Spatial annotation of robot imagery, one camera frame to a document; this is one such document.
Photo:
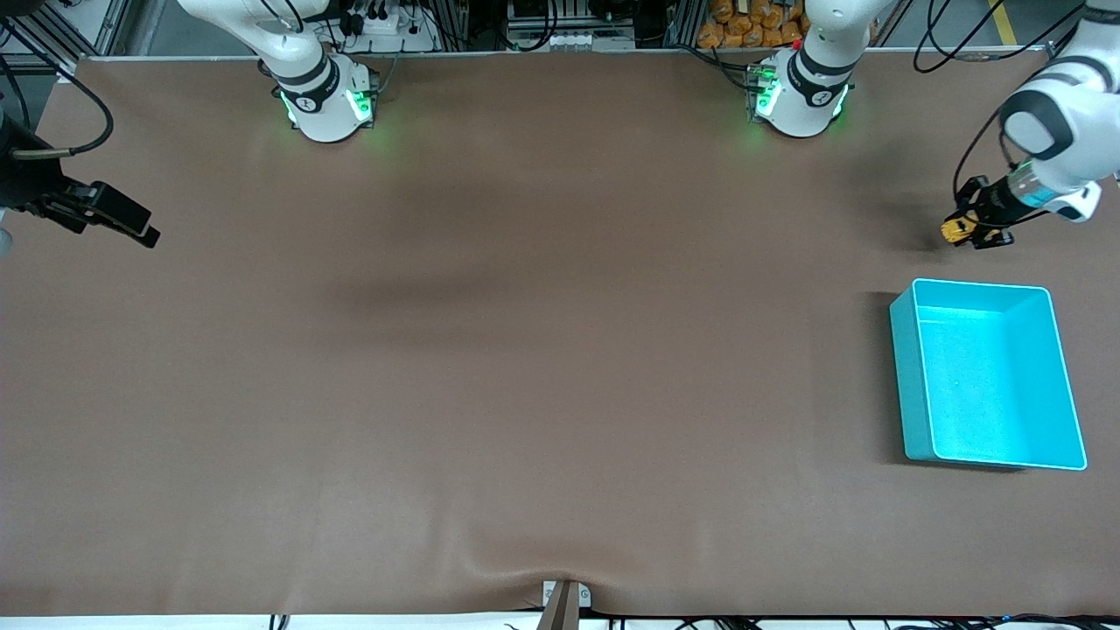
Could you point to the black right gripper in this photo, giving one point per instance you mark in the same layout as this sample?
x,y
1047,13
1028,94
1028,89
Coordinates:
x,y
24,182

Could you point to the turquoise plastic bin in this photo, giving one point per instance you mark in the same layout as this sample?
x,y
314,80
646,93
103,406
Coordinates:
x,y
997,394

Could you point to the white power strip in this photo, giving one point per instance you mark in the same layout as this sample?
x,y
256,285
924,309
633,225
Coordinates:
x,y
385,22

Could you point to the yellow beetle toy car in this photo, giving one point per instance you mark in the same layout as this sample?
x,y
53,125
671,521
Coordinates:
x,y
956,230

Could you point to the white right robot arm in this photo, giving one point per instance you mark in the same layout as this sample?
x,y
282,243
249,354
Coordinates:
x,y
324,105

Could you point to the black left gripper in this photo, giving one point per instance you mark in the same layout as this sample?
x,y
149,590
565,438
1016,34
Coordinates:
x,y
992,208

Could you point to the brown table mat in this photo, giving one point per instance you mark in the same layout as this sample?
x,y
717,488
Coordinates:
x,y
560,437

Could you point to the white terminal block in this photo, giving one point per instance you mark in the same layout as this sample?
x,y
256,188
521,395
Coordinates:
x,y
573,40

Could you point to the orange packaged goods pile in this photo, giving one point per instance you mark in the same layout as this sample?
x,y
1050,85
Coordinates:
x,y
752,24

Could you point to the metal table clamp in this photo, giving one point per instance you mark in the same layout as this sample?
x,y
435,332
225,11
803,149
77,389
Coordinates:
x,y
564,604

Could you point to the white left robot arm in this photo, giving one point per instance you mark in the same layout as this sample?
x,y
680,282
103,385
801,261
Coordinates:
x,y
1072,122

